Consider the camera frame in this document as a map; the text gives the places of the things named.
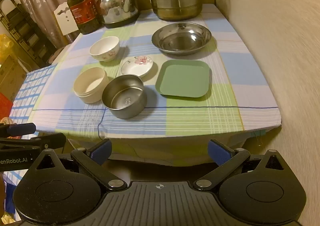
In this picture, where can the round stainless steel plate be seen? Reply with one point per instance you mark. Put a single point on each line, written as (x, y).
(182, 41)

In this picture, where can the dark wooden rack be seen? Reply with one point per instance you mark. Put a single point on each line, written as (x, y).
(22, 31)

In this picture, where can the cooking oil bottle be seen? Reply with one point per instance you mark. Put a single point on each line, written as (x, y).
(82, 11)

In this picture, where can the cream ridged round bowl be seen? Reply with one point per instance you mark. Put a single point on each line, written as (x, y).
(87, 91)

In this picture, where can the stainless steel kettle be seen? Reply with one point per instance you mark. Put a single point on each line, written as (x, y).
(117, 8)

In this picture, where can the checked pastel tablecloth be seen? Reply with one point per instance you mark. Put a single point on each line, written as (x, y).
(200, 116)

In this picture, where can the white floral bowl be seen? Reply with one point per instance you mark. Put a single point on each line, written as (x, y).
(103, 48)

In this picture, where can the straight-sided stainless steel bowl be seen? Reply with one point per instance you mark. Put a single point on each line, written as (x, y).
(125, 98)

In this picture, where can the blue patterned white cloth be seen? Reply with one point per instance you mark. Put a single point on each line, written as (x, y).
(30, 91)

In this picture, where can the red box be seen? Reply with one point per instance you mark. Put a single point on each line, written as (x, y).
(3, 106)

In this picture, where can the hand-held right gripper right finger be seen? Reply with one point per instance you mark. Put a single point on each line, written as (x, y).
(218, 152)

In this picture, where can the green square plate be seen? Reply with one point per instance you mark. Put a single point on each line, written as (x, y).
(182, 78)

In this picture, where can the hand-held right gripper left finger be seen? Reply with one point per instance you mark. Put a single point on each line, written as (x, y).
(102, 151)

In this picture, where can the small floral saucer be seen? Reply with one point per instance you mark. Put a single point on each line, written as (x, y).
(136, 66)

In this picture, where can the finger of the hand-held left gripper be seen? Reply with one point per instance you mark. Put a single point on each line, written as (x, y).
(21, 129)
(50, 141)

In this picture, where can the white wooden chair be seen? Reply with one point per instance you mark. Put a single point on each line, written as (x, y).
(63, 18)

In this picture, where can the yellow plastic bag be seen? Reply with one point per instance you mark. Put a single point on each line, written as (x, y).
(5, 43)

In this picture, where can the wooden cabinet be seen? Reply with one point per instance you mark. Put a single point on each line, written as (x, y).
(10, 76)

